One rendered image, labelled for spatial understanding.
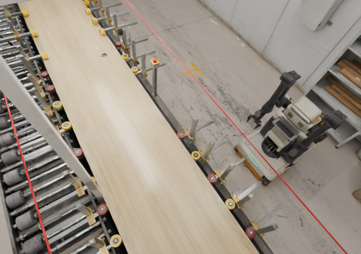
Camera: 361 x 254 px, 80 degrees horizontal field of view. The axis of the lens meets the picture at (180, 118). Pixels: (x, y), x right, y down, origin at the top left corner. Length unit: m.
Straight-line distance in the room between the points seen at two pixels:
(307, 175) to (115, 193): 2.59
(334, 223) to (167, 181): 2.30
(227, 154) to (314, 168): 1.24
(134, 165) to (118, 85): 0.95
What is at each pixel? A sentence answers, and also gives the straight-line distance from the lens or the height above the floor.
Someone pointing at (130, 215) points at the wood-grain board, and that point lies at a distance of 1.86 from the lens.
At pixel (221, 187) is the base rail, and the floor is 0.70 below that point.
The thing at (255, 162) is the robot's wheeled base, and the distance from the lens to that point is 2.93.
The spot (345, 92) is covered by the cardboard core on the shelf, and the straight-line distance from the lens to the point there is 3.92.
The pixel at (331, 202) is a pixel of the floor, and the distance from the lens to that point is 3.59.
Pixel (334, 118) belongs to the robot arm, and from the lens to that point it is 1.79.
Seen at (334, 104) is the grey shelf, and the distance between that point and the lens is 3.76.
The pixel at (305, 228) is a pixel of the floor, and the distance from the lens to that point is 3.27.
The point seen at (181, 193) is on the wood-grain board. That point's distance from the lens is 1.89.
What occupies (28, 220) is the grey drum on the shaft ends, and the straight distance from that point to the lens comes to 2.12.
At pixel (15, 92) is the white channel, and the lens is 0.85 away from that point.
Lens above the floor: 2.72
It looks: 56 degrees down
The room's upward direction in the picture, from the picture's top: 10 degrees clockwise
